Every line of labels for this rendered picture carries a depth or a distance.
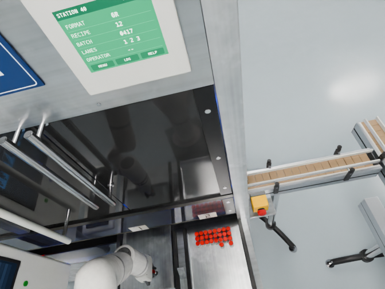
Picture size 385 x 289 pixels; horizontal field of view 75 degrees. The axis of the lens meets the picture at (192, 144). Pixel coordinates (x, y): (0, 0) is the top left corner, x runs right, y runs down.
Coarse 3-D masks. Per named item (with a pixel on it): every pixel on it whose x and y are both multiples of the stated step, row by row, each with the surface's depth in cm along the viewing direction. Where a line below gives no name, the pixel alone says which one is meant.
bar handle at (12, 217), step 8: (0, 208) 78; (0, 216) 78; (8, 216) 80; (16, 216) 82; (24, 224) 85; (32, 224) 88; (64, 224) 107; (40, 232) 92; (48, 232) 95; (56, 232) 100; (64, 232) 105; (64, 240) 103
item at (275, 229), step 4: (264, 220) 199; (268, 228) 195; (272, 228) 193; (276, 228) 193; (276, 232) 193; (280, 232) 192; (280, 236) 192; (284, 236) 190; (284, 240) 191; (288, 240) 190; (288, 244) 190; (292, 244) 189; (292, 248) 189; (296, 248) 193; (292, 252) 193
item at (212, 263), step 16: (192, 240) 127; (240, 240) 122; (192, 256) 122; (208, 256) 121; (224, 256) 120; (240, 256) 118; (192, 272) 118; (208, 272) 117; (224, 272) 116; (240, 272) 114; (192, 288) 112; (208, 288) 113; (224, 288) 112; (240, 288) 111
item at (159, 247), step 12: (156, 228) 134; (168, 228) 133; (132, 240) 133; (144, 240) 132; (156, 240) 130; (168, 240) 129; (144, 252) 128; (156, 252) 127; (168, 252) 126; (156, 264) 124; (168, 264) 123; (132, 276) 123; (156, 276) 121; (168, 276) 120; (120, 288) 118; (132, 288) 120; (144, 288) 119; (156, 288) 118; (168, 288) 114
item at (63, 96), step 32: (0, 0) 37; (192, 0) 40; (0, 32) 40; (32, 32) 41; (192, 32) 44; (32, 64) 46; (64, 64) 46; (192, 64) 50; (0, 96) 51; (32, 96) 51; (64, 96) 52; (96, 96) 53; (128, 96) 54; (0, 128) 58; (0, 224) 100
